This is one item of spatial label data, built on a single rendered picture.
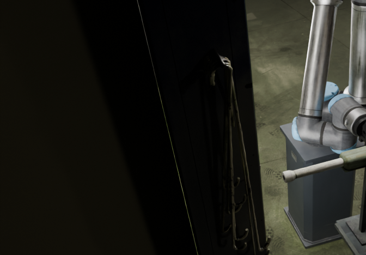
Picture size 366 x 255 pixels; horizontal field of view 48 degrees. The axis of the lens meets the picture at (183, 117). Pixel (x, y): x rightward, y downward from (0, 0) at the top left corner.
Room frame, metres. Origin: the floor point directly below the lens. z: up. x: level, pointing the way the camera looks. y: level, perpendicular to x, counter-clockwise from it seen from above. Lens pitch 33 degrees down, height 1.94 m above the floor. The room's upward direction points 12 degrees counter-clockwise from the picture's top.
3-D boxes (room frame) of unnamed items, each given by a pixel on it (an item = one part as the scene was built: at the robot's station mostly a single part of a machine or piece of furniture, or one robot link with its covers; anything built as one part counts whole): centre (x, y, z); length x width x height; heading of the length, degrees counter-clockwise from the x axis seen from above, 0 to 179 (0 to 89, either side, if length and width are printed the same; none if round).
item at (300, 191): (1.57, -0.65, 0.32); 0.31 x 0.31 x 0.64; 4
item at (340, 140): (1.17, -0.57, 0.95); 0.12 x 0.09 x 0.12; 54
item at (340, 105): (1.16, -0.58, 1.06); 0.12 x 0.09 x 0.10; 5
